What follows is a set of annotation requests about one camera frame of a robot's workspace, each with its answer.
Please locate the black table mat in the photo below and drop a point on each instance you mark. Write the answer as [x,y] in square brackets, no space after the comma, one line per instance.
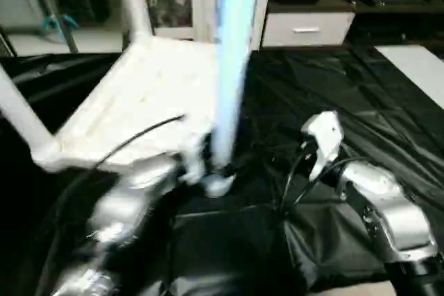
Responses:
[361,116]

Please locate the blue plastic stool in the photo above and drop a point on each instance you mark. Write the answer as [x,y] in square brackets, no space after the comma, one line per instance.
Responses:
[59,27]

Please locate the white glass door cabinet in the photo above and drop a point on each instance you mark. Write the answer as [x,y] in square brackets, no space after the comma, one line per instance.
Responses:
[180,5]

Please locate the white plastic table top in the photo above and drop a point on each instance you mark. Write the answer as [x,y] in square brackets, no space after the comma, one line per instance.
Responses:
[152,88]

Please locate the black low media cabinet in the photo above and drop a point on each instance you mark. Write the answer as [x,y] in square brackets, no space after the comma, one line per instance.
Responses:
[395,15]

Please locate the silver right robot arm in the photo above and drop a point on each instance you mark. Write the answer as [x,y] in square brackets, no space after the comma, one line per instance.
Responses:
[388,206]

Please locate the grey metal frame post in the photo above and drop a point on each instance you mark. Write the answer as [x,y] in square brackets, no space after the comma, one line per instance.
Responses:
[55,5]

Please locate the white side table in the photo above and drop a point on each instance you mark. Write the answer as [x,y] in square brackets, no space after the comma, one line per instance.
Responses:
[416,71]

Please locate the white drawer unit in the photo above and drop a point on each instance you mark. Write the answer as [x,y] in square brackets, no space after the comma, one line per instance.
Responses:
[305,29]

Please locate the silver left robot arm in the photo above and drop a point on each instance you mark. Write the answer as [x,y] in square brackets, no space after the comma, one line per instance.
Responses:
[125,206]

